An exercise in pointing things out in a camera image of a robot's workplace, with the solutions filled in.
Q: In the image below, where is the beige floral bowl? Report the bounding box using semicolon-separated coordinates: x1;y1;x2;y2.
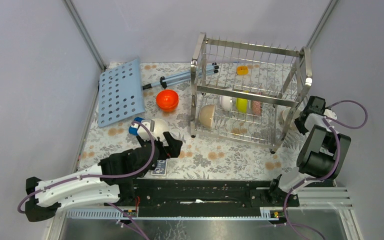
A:
281;107;301;126
198;104;216;129

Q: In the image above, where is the white ribbed bowl front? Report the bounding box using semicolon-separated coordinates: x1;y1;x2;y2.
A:
151;118;170;139

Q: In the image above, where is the orange plastic bowl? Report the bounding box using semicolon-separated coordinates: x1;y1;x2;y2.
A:
156;89;179;113

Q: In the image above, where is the stainless steel dish rack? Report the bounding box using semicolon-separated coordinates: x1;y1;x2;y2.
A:
189;32;313;154

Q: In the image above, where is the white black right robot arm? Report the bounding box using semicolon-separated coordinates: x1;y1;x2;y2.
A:
266;96;352;206

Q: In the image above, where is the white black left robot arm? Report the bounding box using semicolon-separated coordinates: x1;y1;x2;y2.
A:
19;131;183;222

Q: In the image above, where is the blue playing card box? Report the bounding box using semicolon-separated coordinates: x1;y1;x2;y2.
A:
151;159;168;177

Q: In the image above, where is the blue toy car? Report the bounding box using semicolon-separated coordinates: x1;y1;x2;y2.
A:
128;117;144;136

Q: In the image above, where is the beige floral bowl front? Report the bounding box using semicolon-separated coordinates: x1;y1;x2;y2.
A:
198;104;216;129

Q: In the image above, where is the yellow green bowl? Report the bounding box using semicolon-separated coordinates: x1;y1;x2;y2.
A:
235;98;248;114

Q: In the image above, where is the floral patterned table mat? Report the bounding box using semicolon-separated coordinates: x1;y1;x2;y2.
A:
77;62;306;180

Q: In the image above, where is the white ceramic bowl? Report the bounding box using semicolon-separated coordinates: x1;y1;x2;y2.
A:
219;95;233;111

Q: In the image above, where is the light blue perforated panel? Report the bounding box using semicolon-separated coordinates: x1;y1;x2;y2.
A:
97;58;146;128

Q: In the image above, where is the small orange yellow cup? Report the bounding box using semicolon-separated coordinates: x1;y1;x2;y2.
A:
236;65;249;76

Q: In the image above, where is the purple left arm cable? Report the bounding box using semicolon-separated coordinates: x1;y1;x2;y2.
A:
17;120;156;215

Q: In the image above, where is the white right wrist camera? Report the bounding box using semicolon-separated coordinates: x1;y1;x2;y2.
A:
323;108;338;122

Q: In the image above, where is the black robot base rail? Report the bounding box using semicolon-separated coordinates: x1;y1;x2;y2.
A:
104;177;299;220

